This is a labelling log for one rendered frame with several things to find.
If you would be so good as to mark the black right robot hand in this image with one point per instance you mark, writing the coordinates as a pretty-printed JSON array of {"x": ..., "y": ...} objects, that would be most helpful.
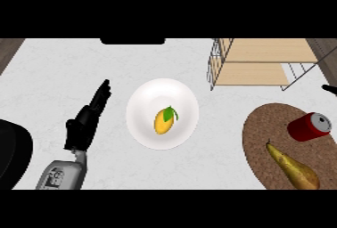
[{"x": 329, "y": 88}]

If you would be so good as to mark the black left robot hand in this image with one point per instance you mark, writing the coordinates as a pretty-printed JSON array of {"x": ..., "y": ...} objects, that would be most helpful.
[{"x": 83, "y": 124}]

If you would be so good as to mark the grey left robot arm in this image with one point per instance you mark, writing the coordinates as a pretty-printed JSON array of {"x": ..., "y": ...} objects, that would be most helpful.
[{"x": 61, "y": 175}]

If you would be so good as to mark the red can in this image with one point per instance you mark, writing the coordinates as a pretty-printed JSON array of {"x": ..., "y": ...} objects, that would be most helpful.
[{"x": 307, "y": 127}]

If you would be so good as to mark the brown oval placemat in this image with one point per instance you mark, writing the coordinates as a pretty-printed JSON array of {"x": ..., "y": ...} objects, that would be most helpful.
[{"x": 273, "y": 148}]

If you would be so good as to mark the white oval plate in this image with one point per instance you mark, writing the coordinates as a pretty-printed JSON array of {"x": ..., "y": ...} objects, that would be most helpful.
[{"x": 162, "y": 114}]

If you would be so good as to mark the yellow mango with green leaf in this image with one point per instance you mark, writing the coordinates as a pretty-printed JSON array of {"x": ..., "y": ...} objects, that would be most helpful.
[{"x": 165, "y": 121}]

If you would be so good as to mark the black rounded appliance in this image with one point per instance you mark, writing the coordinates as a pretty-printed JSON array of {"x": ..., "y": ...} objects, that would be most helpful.
[{"x": 14, "y": 154}]

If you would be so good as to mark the yellow-brown pear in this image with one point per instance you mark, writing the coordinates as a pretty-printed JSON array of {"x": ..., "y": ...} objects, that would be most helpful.
[{"x": 295, "y": 171}]

